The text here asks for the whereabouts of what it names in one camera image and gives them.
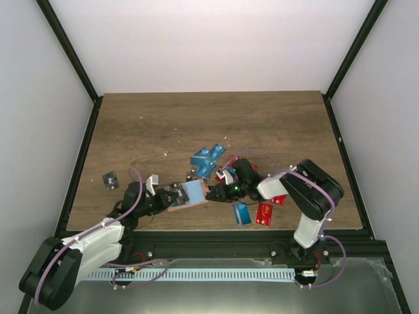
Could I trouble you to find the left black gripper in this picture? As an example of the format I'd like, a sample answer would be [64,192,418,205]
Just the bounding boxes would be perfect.
[137,189,179,218]

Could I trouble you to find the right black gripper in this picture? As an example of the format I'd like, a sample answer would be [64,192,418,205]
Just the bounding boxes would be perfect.
[206,181,248,203]

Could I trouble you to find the red VIP card front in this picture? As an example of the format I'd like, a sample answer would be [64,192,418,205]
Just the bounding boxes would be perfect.
[255,202,274,226]

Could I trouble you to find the black VIP card front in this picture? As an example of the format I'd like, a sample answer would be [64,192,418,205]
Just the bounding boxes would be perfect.
[165,182,189,207]

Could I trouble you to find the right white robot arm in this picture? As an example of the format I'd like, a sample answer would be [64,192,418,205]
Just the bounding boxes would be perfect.
[206,158,344,264]

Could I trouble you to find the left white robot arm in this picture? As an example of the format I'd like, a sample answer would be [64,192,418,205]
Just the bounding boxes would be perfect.
[18,182,178,311]

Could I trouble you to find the red card pile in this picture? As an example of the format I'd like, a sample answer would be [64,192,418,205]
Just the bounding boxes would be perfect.
[216,155,287,205]

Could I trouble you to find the lone black card far left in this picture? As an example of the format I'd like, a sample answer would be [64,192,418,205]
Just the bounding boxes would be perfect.
[102,171,120,191]

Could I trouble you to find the blue card pile top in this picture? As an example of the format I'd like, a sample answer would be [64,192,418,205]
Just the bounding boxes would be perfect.
[190,144,227,179]

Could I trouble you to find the black cards under blue pile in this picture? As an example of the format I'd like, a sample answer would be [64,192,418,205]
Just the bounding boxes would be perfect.
[186,169,199,182]

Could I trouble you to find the metal sheet front panel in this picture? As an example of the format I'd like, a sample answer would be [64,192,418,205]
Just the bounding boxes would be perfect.
[59,258,402,313]

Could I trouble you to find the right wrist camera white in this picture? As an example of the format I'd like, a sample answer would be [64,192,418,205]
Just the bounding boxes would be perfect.
[216,168,235,184]

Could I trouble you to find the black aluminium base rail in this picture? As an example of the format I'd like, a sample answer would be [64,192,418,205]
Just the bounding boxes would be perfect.
[120,230,387,266]

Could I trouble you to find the light blue slotted cable duct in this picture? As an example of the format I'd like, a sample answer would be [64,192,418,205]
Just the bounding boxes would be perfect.
[84,268,295,283]

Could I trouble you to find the left black frame post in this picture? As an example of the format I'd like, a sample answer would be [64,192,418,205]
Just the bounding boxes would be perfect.
[35,0,100,103]

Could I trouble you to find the black frame post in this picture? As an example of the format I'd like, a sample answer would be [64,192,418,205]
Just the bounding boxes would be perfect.
[35,0,100,103]
[322,0,390,99]

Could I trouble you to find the right black frame post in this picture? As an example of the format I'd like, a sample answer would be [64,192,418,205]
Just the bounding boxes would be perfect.
[322,0,390,99]

